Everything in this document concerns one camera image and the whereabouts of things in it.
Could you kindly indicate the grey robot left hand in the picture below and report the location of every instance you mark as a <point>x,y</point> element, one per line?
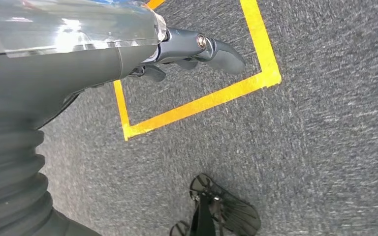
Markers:
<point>45,75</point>

